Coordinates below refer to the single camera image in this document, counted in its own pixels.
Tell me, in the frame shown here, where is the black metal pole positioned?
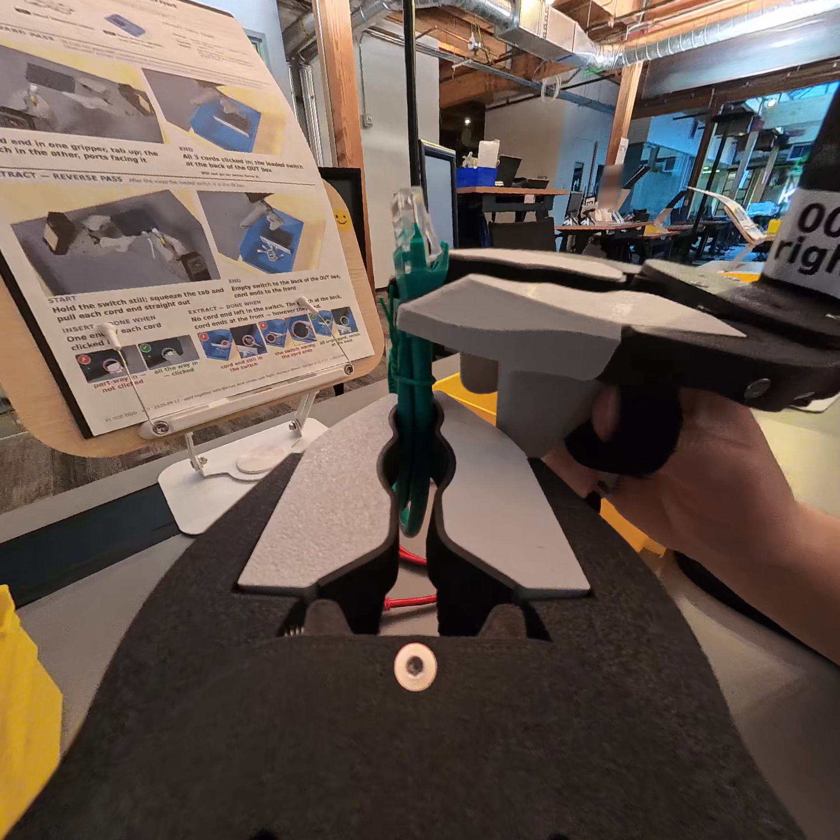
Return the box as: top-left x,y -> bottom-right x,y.
402,0 -> 422,191

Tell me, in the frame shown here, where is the grey standing panel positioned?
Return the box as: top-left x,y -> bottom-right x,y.
420,139 -> 458,250

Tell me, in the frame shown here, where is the person's right hand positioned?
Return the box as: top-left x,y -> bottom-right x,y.
545,390 -> 795,560

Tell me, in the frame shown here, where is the black framed panel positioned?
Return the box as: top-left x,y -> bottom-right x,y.
318,166 -> 368,273

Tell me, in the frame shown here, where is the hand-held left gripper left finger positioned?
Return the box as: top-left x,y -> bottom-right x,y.
238,394 -> 403,634

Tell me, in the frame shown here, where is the metal ceiling duct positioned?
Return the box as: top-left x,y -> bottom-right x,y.
348,0 -> 840,73

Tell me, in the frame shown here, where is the red ethernet cable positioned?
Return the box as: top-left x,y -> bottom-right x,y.
384,545 -> 439,611

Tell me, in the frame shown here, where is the yellow plastic bin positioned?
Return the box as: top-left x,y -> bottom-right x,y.
0,584 -> 63,815
433,373 -> 667,559

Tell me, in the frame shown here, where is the wooden standing desk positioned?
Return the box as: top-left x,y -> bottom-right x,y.
457,187 -> 571,231

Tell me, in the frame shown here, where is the wooden post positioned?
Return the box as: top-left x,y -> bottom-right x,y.
311,0 -> 375,290

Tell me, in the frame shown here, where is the printed instruction sheet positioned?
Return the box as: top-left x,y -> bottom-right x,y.
0,0 -> 375,437

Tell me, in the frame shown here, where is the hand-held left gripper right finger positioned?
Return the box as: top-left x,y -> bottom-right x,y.
425,392 -> 592,608

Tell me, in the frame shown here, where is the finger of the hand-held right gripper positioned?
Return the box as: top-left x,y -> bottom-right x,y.
438,248 -> 643,286
397,274 -> 748,383

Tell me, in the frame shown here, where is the black office chair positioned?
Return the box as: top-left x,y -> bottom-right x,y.
489,217 -> 557,252

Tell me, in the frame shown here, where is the green ethernet cable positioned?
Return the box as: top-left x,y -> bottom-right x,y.
384,187 -> 452,536

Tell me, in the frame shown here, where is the black flat panel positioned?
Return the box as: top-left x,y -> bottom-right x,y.
0,486 -> 178,608

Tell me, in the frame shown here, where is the white sheet on stand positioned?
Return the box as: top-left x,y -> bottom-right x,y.
689,187 -> 765,244

